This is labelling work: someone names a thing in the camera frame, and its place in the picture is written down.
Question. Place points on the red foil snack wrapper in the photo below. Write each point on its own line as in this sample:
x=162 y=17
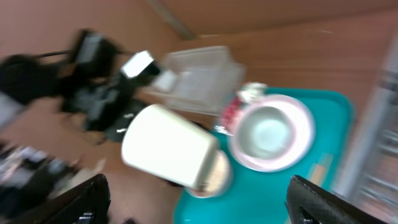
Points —
x=225 y=122

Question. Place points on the teal serving tray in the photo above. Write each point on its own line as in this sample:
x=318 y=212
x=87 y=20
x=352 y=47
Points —
x=258 y=197

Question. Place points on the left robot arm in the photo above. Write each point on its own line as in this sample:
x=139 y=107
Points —
x=85 y=80

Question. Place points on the white round bowl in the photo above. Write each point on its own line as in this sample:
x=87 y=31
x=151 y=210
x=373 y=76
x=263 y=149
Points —
x=264 y=133

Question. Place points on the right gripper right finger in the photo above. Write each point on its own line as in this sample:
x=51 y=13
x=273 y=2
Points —
x=309 y=203

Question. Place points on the pink round plate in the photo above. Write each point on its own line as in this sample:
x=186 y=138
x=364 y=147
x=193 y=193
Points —
x=304 y=134

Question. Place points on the white paper cup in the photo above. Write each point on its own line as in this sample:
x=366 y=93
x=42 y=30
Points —
x=165 y=144

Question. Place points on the small bowl with food scraps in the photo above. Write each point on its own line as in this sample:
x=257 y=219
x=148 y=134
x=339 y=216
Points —
x=218 y=180

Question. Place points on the crumpled white napkin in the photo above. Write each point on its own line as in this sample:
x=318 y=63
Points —
x=251 y=92

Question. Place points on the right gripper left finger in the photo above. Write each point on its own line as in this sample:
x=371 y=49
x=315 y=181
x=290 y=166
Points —
x=88 y=202

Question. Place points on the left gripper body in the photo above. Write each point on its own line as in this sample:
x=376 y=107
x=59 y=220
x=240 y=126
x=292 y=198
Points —
x=109 y=107

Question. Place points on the grey dishwasher rack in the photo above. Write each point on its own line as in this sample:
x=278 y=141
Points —
x=368 y=177

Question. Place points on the clear plastic storage bin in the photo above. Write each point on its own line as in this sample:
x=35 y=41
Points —
x=198 y=80

